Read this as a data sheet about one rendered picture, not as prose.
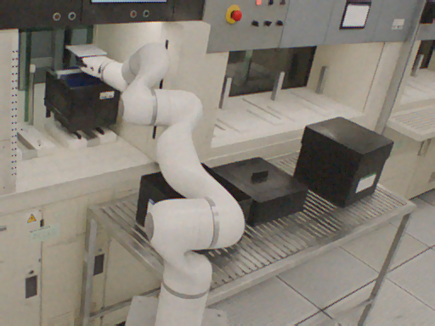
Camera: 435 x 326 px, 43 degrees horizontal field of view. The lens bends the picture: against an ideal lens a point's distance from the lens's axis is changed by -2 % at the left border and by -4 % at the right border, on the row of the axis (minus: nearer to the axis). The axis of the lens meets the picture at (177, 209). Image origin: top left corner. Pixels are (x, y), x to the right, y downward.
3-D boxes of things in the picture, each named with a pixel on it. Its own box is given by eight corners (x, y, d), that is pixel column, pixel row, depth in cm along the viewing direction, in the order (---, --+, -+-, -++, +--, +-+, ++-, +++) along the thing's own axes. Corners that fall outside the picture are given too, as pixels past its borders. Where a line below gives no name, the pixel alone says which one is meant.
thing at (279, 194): (252, 227, 203) (261, 197, 197) (201, 189, 222) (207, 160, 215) (305, 210, 220) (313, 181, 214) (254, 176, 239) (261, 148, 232)
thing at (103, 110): (64, 143, 208) (71, 62, 191) (39, 119, 220) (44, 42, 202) (117, 132, 223) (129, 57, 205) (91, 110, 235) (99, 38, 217)
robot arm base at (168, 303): (207, 368, 142) (221, 314, 132) (134, 354, 142) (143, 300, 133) (211, 318, 158) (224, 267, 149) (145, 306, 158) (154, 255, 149)
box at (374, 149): (343, 209, 226) (362, 154, 213) (289, 178, 242) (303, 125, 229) (376, 192, 244) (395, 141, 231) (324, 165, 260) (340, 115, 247)
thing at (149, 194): (133, 218, 197) (138, 175, 188) (194, 202, 213) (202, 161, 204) (181, 261, 179) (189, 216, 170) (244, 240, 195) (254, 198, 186)
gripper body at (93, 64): (96, 82, 195) (79, 72, 202) (120, 79, 202) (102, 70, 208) (98, 62, 192) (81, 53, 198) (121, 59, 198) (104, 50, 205)
